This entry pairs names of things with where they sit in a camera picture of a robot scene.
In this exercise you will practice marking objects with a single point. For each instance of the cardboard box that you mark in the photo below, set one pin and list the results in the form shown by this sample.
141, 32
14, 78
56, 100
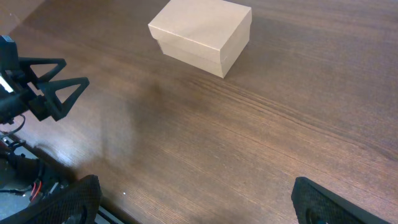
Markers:
209, 35

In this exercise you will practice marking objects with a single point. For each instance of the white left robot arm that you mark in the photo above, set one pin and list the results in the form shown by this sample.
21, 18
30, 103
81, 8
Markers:
10, 61

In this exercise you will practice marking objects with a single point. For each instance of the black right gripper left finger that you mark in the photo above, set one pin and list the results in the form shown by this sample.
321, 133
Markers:
81, 199

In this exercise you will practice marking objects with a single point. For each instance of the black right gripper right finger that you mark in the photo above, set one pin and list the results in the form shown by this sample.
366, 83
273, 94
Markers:
315, 204

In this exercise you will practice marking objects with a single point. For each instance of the black robot base bottom edge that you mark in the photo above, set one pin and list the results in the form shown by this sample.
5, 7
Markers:
27, 179

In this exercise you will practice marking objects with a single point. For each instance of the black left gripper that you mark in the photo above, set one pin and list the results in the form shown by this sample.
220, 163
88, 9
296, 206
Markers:
17, 97

